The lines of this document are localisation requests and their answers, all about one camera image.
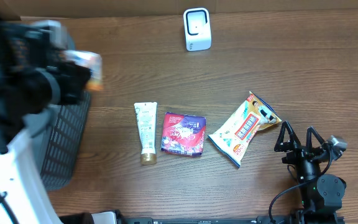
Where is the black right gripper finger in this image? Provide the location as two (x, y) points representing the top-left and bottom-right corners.
(274, 121), (301, 152)
(305, 126), (326, 151)

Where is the orange white snack packet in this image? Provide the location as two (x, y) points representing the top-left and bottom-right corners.
(64, 50), (103, 91)

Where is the white yellow snack bag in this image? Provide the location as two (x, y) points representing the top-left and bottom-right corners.
(208, 92), (282, 167)

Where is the white gold-capped tube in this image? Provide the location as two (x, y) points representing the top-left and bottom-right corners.
(134, 102), (157, 165)

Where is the red purple snack packet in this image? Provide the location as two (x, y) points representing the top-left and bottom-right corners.
(161, 112), (206, 157)

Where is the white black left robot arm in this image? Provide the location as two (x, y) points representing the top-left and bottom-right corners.
(0, 20), (93, 223)

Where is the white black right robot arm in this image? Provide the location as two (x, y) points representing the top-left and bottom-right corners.
(268, 121), (347, 223)

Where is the white barcode scanner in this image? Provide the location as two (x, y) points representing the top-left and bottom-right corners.
(183, 7), (212, 52)

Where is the grey plastic basket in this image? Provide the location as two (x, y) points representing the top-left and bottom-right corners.
(24, 90), (90, 190)

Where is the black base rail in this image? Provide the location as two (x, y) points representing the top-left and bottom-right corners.
(60, 210), (345, 224)

